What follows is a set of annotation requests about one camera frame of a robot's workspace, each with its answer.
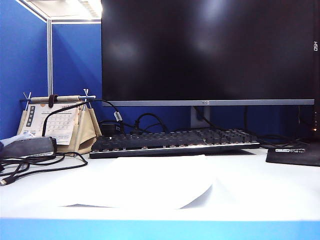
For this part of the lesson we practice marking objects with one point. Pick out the white wrinkled paper sheet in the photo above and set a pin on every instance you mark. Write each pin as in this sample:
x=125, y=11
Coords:
x=150, y=180

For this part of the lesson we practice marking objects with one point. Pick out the black mechanical keyboard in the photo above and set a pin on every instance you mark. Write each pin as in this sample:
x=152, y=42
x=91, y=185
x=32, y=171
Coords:
x=162, y=143

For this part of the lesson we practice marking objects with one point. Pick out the small black adapter block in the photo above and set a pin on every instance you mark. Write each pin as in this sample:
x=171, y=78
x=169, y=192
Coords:
x=108, y=128

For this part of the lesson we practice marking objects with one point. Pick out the beige desk calendar stand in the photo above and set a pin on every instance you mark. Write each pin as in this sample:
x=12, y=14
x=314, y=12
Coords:
x=87, y=130

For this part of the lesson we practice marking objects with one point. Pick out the large black computer monitor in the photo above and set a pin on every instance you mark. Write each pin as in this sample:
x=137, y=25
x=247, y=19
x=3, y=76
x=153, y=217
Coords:
x=200, y=50

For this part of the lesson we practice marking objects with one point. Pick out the white calendar card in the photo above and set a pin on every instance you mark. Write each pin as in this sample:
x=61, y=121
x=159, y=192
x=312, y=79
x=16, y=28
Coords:
x=58, y=117

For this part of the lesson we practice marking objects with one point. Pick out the grey fabric pouch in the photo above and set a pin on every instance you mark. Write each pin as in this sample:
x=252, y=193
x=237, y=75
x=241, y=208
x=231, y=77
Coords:
x=27, y=147

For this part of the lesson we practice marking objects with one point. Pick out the black HSD monitor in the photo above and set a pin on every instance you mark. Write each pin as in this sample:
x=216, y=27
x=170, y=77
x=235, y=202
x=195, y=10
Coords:
x=295, y=157

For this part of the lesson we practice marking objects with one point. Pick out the aluminium partition frame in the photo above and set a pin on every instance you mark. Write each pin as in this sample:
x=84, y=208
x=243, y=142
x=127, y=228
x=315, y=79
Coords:
x=50, y=62

